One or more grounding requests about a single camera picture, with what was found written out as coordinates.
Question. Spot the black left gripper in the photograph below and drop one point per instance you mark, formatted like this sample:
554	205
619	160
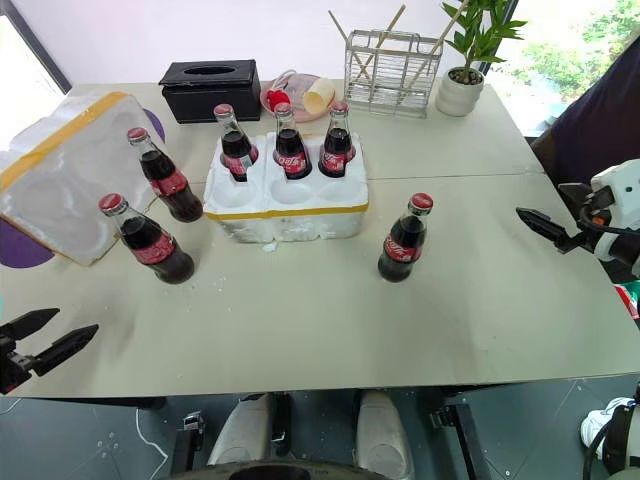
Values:
12	370

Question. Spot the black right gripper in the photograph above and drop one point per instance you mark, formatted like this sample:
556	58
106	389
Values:
597	215

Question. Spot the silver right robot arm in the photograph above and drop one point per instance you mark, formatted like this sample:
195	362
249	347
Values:
625	252

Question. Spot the glass cola bottle red cap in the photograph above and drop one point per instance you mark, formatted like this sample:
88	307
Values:
335	150
402	245
235	145
167	182
150	245
291	150

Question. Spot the white foam lid yellow tape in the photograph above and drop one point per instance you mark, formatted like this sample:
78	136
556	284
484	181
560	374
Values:
60	170

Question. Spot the white foam bottle tray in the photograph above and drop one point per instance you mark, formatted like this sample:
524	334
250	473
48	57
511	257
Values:
290	220

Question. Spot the black tissue box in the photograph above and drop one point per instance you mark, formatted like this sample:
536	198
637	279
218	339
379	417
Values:
210	95

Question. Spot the purple round mat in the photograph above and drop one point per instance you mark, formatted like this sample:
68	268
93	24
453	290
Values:
20	247
156	125

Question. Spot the person in dark clothes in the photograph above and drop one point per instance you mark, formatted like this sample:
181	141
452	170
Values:
600	120

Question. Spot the red green packet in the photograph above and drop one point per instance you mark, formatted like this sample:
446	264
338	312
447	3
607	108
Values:
631	300

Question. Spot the white ribbed plant pot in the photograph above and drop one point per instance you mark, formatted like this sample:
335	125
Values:
457	95

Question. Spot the black table leg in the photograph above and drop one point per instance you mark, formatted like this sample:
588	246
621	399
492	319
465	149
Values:
460	435
187	435

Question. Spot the green leafy plant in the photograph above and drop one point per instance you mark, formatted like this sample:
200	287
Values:
482	37

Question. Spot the white rounded robot leg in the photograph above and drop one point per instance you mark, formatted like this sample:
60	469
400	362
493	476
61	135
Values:
382	435
240	430

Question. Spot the wooden chopstick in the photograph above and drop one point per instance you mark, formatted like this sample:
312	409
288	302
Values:
452	22
392	22
337	26

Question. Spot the cream paper cup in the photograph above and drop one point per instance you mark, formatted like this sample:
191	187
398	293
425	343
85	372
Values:
317	97

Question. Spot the dark rounded robot torso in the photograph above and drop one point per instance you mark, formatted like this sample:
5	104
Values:
300	472

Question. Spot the pink plate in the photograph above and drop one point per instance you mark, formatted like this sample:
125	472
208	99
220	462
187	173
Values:
299	85

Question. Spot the small red white toy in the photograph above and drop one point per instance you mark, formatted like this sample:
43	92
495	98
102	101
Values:
276	98

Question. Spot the dark window frame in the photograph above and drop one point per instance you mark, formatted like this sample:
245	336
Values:
40	45

